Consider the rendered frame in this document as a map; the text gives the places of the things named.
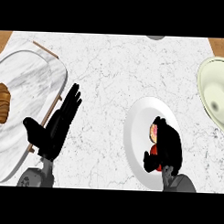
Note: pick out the brown croissant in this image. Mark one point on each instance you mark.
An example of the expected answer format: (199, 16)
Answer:
(2, 103)

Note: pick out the grey round object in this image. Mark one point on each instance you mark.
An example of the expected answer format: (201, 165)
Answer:
(155, 37)

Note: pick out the pink round food slice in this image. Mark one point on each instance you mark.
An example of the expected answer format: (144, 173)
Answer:
(153, 133)

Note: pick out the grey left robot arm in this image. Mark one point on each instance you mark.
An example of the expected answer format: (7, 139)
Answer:
(38, 174)

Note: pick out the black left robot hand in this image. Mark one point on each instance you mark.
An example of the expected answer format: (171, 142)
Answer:
(55, 130)

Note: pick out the white round plate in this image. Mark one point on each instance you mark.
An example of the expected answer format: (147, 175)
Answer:
(146, 142)

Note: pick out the red tomato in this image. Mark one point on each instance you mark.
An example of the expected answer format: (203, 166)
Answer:
(154, 151)

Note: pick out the white marble tray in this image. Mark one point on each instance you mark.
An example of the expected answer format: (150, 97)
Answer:
(26, 92)

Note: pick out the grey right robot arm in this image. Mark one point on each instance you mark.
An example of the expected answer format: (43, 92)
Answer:
(177, 181)

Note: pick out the pale green bowl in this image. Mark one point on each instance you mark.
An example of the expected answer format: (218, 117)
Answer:
(216, 93)

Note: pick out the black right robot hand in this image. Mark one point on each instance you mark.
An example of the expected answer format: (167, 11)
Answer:
(169, 146)

